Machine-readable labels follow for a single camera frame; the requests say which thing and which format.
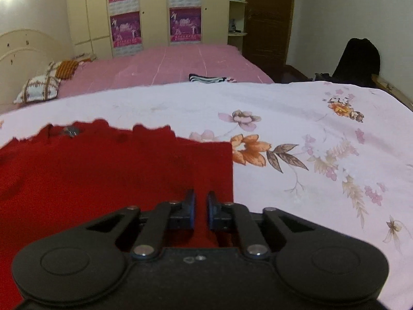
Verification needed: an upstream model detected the cream round headboard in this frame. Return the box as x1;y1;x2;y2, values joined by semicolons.
0;29;75;113

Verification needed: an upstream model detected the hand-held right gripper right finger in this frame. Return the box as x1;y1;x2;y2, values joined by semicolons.
206;190;315;260

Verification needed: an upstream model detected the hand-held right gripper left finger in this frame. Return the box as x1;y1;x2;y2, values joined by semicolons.
85;189;197;260

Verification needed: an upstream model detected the plain pink bedsheet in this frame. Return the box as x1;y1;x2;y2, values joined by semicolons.
58;43;275;99

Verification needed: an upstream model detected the wooden footboard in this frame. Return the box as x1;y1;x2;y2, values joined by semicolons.
371;74;413;110

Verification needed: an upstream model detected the floral pink bedsheet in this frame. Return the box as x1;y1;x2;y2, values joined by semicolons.
0;81;413;301

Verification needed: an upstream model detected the brown wooden door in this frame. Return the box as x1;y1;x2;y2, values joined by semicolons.
242;0;296;72

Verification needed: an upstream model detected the black jacket on chair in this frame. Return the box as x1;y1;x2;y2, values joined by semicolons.
332;38;381;88

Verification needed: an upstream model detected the black white striped cloth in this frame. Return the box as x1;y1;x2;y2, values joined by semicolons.
189;74;237;84

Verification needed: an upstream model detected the small checked pillow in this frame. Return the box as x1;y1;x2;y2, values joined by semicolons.
47;61;63;78

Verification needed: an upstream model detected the large checked pillow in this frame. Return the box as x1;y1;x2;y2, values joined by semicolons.
13;74;61;104

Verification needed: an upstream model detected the cream wardrobe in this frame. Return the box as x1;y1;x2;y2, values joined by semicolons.
65;0;249;59

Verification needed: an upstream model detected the red beaded sweater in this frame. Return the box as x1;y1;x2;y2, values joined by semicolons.
0;119;234;310

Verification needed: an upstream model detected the cream corner shelf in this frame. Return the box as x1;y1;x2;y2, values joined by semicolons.
227;0;248;49

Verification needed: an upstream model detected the orange striped pillow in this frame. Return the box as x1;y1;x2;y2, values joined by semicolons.
56;60;80;80

